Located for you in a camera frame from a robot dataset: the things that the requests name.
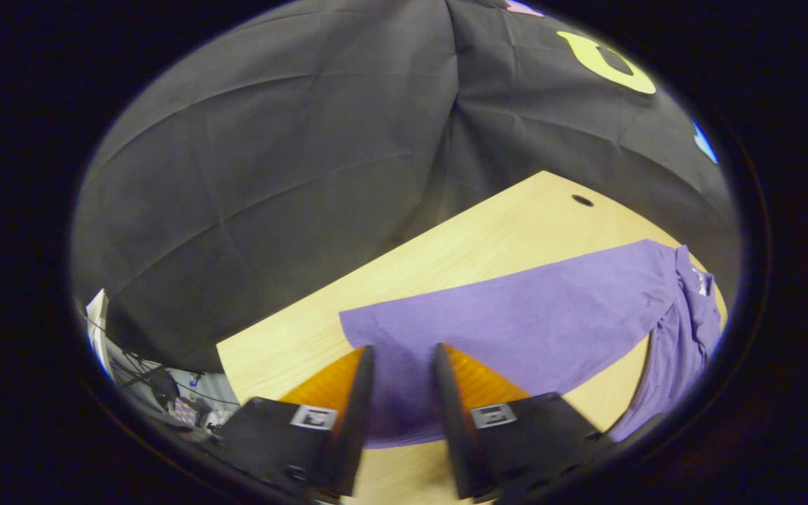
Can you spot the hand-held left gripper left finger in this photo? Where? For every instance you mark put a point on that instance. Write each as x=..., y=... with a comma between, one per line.
x=356, y=421

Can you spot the purple button shirt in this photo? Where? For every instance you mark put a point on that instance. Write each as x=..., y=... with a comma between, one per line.
x=516, y=315

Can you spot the black backdrop cloth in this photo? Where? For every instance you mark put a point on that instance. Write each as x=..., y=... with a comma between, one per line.
x=271, y=175

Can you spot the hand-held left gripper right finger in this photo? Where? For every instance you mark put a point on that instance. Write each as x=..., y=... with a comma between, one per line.
x=453, y=421

